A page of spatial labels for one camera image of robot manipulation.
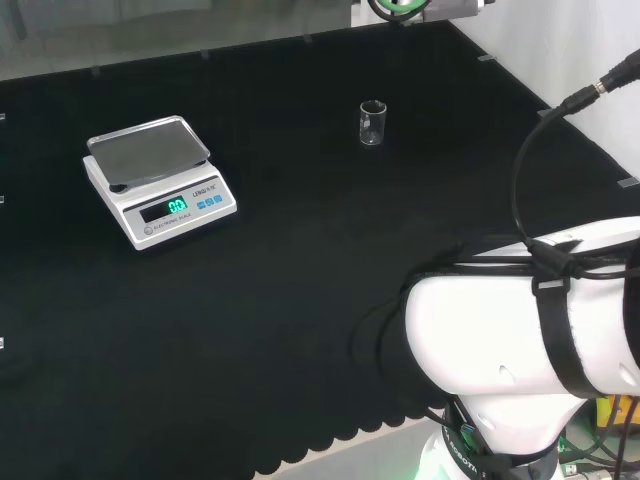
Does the small clear glass beaker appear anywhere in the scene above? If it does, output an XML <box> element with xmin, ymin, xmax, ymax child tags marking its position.
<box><xmin>358</xmin><ymin>99</ymin><xmax>389</xmax><ymax>148</ymax></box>

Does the black bench cloth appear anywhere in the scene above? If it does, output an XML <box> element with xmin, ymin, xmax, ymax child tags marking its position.
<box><xmin>0</xmin><ymin>20</ymin><xmax>640</xmax><ymax>480</ymax></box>

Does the white electronic balance steel pan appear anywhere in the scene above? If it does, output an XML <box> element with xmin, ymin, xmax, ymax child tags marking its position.
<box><xmin>82</xmin><ymin>115</ymin><xmax>238</xmax><ymax>252</ymax></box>

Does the green cable loop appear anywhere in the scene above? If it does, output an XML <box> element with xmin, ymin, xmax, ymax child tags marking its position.
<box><xmin>367</xmin><ymin>0</ymin><xmax>434</xmax><ymax>25</ymax></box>

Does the black cable with plug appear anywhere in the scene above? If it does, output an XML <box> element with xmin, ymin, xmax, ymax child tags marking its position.
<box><xmin>510</xmin><ymin>48</ymin><xmax>640</xmax><ymax>251</ymax></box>

